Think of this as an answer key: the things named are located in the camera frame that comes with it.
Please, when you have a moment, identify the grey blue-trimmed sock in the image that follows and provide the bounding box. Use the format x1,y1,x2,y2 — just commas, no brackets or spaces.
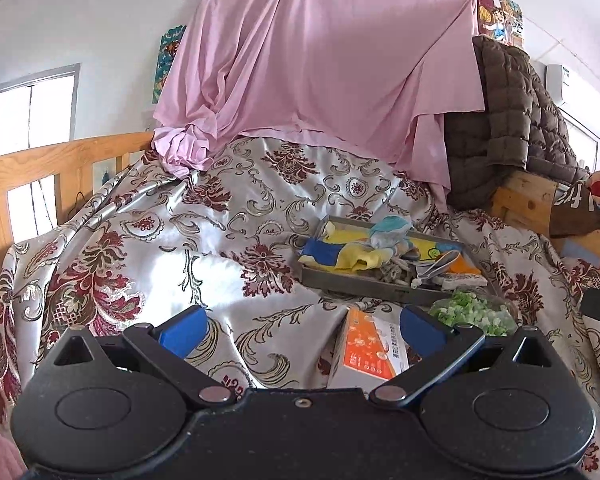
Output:
411,250,460,288

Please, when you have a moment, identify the window frame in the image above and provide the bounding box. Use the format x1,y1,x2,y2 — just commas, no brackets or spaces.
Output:
0,64,81,156

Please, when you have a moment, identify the floral satin bedspread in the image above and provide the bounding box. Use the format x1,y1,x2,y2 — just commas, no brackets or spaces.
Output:
0,138,600,479

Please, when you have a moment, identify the grey ruffled sock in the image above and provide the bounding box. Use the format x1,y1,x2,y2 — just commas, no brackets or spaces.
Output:
370,258,415,287

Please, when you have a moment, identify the bag of green paper stars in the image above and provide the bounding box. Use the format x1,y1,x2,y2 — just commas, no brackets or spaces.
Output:
428,290,517,337

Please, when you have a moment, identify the orange white medicine box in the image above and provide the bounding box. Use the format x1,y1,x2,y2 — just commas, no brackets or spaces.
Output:
327,309,410,396

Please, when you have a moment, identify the grey tray with cartoon drawing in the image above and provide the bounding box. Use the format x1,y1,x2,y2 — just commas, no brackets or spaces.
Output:
298,216,491,307

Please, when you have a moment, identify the yellow knitted sock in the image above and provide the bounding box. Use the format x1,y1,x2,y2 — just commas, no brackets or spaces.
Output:
336,242,392,273

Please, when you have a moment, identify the brown printed cushion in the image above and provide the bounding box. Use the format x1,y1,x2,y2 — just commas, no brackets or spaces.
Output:
548,181,600,238

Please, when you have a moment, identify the teal white wipe packet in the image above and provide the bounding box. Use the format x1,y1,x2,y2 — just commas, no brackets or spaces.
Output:
368,214,413,249

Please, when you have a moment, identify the pink draped sheet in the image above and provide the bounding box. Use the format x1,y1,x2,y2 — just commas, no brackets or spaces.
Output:
152,0,484,206

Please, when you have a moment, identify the olive quilted down jacket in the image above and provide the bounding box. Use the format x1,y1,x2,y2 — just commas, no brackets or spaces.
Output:
444,36,588,210

